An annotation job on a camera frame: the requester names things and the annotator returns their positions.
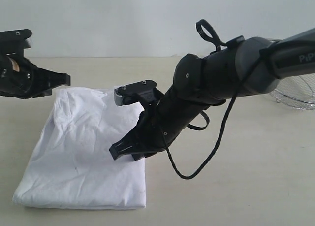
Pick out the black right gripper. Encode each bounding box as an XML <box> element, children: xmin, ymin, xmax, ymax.
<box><xmin>109</xmin><ymin>88</ymin><xmax>209</xmax><ymax>161</ymax></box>

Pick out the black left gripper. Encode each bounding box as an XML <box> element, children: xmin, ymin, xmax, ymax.
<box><xmin>0</xmin><ymin>53</ymin><xmax>71</xmax><ymax>99</ymax></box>

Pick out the white t-shirt red print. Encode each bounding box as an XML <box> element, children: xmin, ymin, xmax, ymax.
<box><xmin>12</xmin><ymin>87</ymin><xmax>146</xmax><ymax>210</ymax></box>

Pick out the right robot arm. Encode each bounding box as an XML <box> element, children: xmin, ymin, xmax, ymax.
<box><xmin>109</xmin><ymin>29</ymin><xmax>315</xmax><ymax>160</ymax></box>

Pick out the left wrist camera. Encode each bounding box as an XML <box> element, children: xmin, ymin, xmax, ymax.
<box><xmin>0</xmin><ymin>29</ymin><xmax>32</xmax><ymax>57</ymax></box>

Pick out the wire mesh basket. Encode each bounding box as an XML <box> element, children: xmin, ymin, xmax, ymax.
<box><xmin>266</xmin><ymin>38</ymin><xmax>315</xmax><ymax>110</ymax></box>

